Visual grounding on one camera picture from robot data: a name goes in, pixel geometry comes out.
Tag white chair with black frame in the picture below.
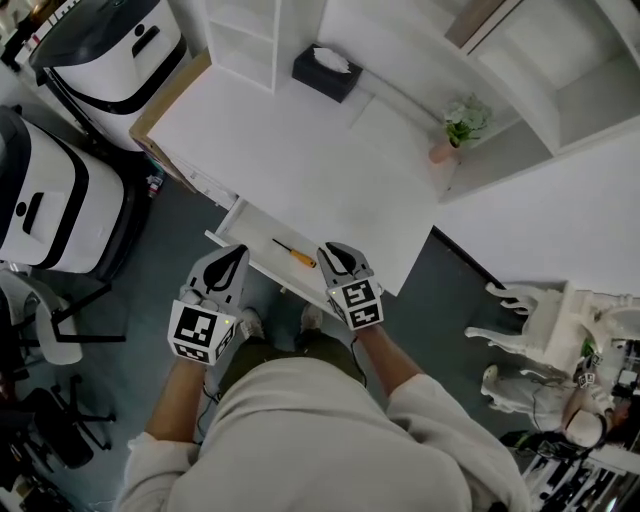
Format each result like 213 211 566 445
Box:
0 269 126 366

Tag white and black machine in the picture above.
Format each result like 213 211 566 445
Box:
0 104 151 281
28 0 189 151

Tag black office chair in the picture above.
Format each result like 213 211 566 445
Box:
0 374 116 471

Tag black tissue box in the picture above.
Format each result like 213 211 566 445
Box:
291 43 364 104

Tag white drawer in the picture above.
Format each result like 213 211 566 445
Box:
204 197 341 319

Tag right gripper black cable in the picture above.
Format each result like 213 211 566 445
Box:
349 337 369 389

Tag person's left white shoe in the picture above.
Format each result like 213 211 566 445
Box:
239 307 265 341

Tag person's left hand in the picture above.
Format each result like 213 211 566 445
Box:
179 289 224 312

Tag person's olive trousers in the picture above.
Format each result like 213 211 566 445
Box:
219 332 366 396

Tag person's white shoe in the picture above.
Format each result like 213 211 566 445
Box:
239 307 265 341
299 303 324 334

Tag white desk hutch shelves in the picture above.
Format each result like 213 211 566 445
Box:
204 0 640 204

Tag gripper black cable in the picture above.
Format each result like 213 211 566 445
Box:
197 379 224 441
349 337 369 389

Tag person's right forearm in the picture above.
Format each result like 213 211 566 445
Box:
355 323 426 404

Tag white ornate chair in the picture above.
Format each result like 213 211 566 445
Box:
463 279 640 376

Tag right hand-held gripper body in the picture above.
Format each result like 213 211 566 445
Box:
325 276 386 332

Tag person's left forearm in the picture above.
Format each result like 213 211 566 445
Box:
143 357 206 444

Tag green plant in pink vase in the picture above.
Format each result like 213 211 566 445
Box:
428 93 494 165

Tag person's right white shoe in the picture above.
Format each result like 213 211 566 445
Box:
299 303 324 334

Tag orange-handled screwdriver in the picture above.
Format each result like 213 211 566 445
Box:
271 238 318 270

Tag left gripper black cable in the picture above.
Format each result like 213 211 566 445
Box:
197 379 224 441

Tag white desk with drawers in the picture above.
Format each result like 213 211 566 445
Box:
147 64 459 319

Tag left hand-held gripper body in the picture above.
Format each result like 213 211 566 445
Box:
167 286 239 368

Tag person's beige sweatshirt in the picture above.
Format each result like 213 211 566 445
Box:
114 357 531 512

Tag white tool rack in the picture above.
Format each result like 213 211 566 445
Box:
522 444 640 512

